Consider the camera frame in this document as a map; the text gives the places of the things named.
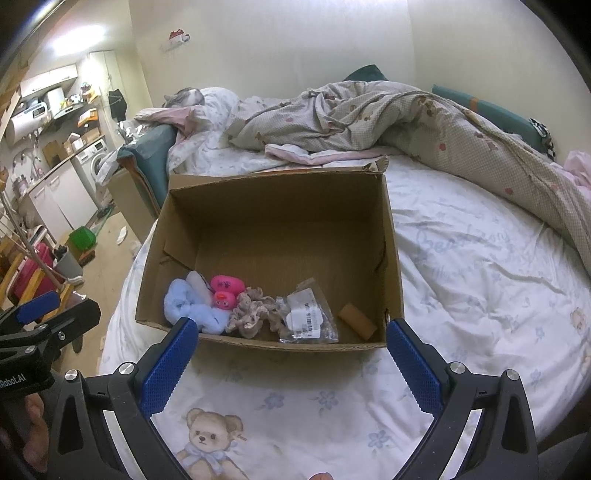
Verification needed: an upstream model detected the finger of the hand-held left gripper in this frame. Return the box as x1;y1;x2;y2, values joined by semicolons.
0;291;63;329
0;299;102;354

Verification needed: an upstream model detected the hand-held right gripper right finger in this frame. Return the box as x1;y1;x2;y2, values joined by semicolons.
385;318;541;480

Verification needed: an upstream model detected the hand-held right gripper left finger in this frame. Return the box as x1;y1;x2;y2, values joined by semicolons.
44;318;200;480

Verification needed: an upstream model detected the light blue fluffy scrunchie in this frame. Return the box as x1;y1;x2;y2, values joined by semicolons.
165;278;232;335

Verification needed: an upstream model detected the beige frilly scrunchie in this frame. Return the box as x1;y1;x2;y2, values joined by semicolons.
225;287;278;340

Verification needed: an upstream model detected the clear plastic packet white label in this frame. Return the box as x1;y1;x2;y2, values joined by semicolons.
277;278;340;344

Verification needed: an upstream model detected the brown cardboard box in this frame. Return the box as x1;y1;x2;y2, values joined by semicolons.
135;156;406;354

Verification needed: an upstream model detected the person's left hand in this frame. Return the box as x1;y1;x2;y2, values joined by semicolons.
23;394;51;467

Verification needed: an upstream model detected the pink suitcase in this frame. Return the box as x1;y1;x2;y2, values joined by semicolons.
9;242;54;301

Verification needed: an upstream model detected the wooden rack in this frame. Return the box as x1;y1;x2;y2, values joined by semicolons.
0;194;79;315

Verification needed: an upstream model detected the grey bin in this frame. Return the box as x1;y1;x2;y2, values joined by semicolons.
53;247;84;280

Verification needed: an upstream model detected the green bucket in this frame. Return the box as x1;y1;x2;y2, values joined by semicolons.
69;226;97;250

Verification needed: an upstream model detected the bed with white floral sheet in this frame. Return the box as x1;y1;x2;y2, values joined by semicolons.
99;85;591;480

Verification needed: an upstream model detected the white cabinet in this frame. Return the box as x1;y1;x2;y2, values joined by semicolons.
28;161;100;232

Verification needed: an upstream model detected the white washing machine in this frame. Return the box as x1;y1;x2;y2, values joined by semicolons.
76;138;116;195

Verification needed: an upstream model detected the white water heater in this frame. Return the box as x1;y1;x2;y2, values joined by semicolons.
9;104;49;141

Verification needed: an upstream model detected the teal cushion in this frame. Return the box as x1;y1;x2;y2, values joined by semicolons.
116;124;178;217

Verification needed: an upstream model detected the black hanging bag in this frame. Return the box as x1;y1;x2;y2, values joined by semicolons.
108;90;127;121

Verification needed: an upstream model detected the white floral pillow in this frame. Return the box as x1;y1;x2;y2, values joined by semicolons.
166;87;269;174

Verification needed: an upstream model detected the grey white cloth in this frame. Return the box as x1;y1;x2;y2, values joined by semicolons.
163;88;206;109

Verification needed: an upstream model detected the beige floral quilt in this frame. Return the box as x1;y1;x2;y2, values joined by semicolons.
226;80;591;278

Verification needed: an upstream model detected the light pink cloth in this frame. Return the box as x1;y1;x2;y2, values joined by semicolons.
561;150;591;190

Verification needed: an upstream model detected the black white checkered cloth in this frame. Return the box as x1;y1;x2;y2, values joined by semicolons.
529;119;555;160

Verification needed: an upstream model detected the teal pillow orange stripe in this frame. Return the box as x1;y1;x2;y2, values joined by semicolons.
431;84;546;148

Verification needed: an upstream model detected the dark teal pillow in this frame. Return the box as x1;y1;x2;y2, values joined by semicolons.
344;65;386;84

